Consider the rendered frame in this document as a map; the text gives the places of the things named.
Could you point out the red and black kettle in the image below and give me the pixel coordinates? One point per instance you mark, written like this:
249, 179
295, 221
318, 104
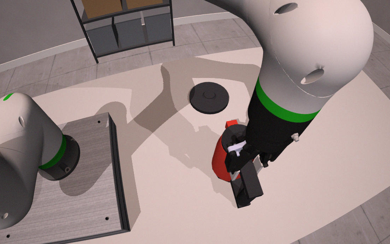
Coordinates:
246, 187

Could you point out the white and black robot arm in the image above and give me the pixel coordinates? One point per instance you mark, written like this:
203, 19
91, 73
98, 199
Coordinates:
311, 49

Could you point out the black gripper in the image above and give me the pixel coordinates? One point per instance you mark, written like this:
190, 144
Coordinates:
253, 144

